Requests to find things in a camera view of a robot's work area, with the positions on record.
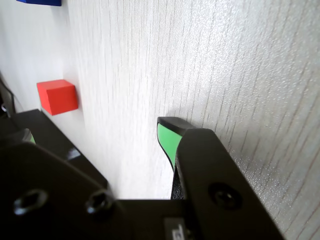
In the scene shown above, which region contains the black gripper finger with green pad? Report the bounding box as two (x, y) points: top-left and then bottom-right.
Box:
(156, 116), (286, 240)

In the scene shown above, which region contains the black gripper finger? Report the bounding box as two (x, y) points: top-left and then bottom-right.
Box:
(0, 128), (121, 240)

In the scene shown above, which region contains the red wooden cube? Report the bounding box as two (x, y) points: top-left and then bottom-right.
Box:
(36, 79), (79, 116)

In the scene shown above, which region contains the blue wooden cube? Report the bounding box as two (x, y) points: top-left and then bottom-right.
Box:
(15, 0), (62, 7)

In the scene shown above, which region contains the black open cardboard box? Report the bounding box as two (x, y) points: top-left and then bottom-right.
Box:
(9, 108), (76, 161)

